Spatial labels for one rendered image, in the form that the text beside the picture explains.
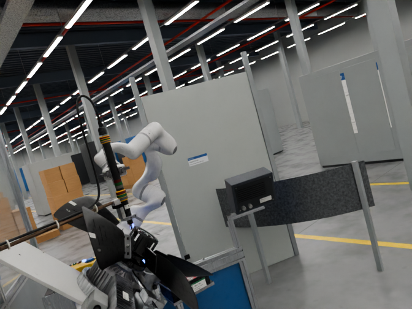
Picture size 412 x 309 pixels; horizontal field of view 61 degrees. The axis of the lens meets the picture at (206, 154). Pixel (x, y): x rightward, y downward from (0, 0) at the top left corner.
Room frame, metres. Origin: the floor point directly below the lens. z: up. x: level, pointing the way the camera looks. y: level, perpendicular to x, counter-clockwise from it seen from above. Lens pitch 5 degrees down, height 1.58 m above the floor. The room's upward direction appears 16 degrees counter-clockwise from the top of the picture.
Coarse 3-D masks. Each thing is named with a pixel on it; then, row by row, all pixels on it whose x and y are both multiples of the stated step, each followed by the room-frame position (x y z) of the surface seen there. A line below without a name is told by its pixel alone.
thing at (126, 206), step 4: (100, 124) 1.47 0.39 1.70; (100, 128) 1.46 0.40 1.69; (104, 128) 1.46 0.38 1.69; (100, 132) 1.46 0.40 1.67; (104, 132) 1.46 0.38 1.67; (124, 200) 1.46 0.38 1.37; (124, 204) 1.46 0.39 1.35; (128, 204) 1.47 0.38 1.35; (124, 208) 1.46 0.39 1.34; (128, 208) 1.46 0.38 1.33; (128, 212) 1.46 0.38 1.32; (128, 220) 1.46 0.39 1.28; (128, 224) 1.47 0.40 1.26
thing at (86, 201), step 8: (72, 200) 1.47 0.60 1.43; (80, 200) 1.49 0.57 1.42; (88, 200) 1.51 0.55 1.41; (64, 208) 1.41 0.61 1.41; (72, 208) 1.42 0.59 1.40; (80, 208) 1.44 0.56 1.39; (104, 208) 1.48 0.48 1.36; (56, 216) 1.36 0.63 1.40; (64, 216) 1.37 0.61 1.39; (104, 216) 1.44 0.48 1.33; (112, 216) 1.45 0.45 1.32; (72, 224) 1.36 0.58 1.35; (80, 224) 1.37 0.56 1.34
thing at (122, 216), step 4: (112, 200) 1.44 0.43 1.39; (116, 200) 1.43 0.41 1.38; (116, 204) 1.43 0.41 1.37; (120, 204) 1.44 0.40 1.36; (116, 208) 1.43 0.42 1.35; (120, 208) 1.44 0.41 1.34; (120, 212) 1.44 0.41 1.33; (124, 212) 1.45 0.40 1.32; (120, 216) 1.44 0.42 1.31; (124, 216) 1.44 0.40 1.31; (128, 216) 1.45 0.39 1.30; (132, 216) 1.45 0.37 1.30; (124, 220) 1.44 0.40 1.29
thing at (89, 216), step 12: (84, 216) 1.12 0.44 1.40; (96, 216) 1.18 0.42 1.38; (96, 228) 1.14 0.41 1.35; (108, 228) 1.20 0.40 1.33; (96, 240) 1.10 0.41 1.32; (108, 240) 1.16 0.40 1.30; (120, 240) 1.25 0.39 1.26; (96, 252) 1.06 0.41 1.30; (108, 252) 1.14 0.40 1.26; (120, 252) 1.22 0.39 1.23; (108, 264) 1.11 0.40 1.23
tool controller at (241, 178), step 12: (264, 168) 2.03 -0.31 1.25; (228, 180) 1.97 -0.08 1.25; (240, 180) 1.93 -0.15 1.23; (252, 180) 1.93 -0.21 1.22; (264, 180) 1.95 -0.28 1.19; (228, 192) 1.98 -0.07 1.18; (240, 192) 1.92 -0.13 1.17; (252, 192) 1.94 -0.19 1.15; (264, 192) 1.96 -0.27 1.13; (240, 204) 1.93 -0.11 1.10; (252, 204) 1.95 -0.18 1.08; (264, 204) 1.98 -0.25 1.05
